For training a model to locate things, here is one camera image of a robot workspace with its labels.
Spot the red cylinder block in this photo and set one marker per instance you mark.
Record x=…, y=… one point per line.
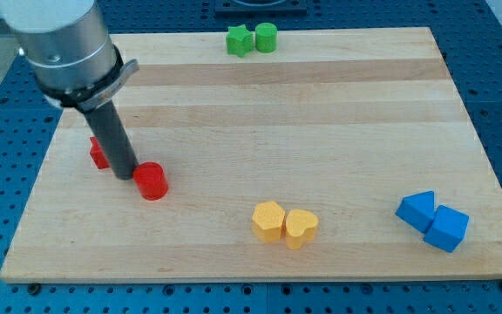
x=151, y=180

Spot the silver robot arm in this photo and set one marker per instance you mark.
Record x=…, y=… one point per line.
x=70, y=50

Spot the green star block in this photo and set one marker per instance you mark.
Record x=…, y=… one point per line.
x=239, y=40

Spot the red star block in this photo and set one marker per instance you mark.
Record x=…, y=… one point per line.
x=97, y=154

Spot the yellow hexagon block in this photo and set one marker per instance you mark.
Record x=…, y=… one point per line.
x=268, y=221

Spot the yellow heart block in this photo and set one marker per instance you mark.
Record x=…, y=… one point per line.
x=300, y=227

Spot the wooden board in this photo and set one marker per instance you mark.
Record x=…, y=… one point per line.
x=342, y=123

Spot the green cylinder block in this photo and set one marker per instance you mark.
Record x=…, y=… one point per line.
x=265, y=37

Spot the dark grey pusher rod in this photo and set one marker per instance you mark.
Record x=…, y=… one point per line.
x=109, y=131

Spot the blue triangle block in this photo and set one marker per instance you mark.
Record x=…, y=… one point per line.
x=417, y=210

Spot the blue cube block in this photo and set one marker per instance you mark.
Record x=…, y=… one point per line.
x=448, y=229

